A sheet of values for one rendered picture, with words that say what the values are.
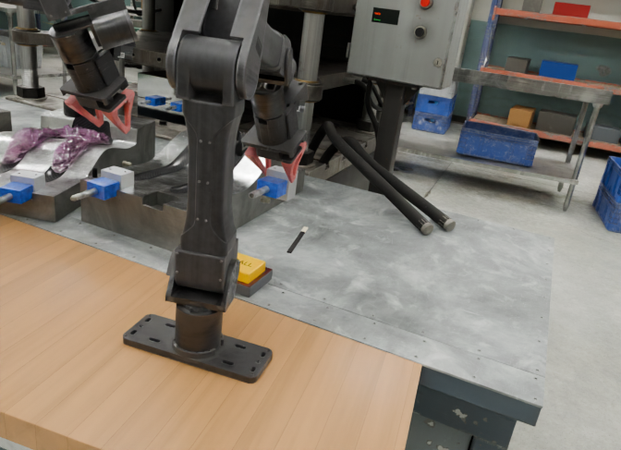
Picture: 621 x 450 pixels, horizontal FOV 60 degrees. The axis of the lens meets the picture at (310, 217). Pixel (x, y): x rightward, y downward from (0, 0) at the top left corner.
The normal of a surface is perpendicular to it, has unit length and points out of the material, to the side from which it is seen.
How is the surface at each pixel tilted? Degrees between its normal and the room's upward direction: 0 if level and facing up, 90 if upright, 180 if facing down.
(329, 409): 0
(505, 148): 93
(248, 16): 49
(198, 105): 93
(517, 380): 0
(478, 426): 90
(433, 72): 90
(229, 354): 0
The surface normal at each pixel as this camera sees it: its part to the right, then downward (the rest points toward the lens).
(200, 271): -0.17, 0.39
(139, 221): -0.41, 0.29
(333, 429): 0.12, -0.92
